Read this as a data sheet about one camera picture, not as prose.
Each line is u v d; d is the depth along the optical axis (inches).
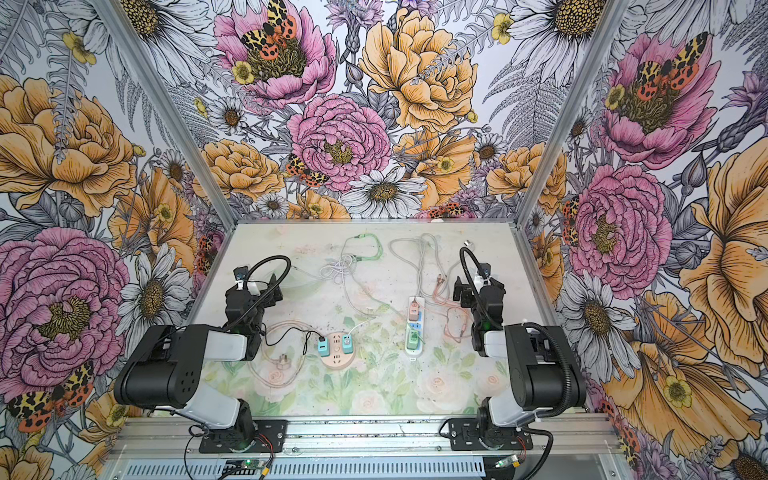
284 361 33.4
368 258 43.8
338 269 41.4
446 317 34.3
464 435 29.2
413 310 35.2
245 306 28.2
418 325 35.8
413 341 32.7
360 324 37.2
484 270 30.9
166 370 18.1
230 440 27.0
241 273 30.8
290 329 36.4
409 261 43.9
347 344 32.6
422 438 30.0
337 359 33.1
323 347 32.2
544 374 17.9
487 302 28.0
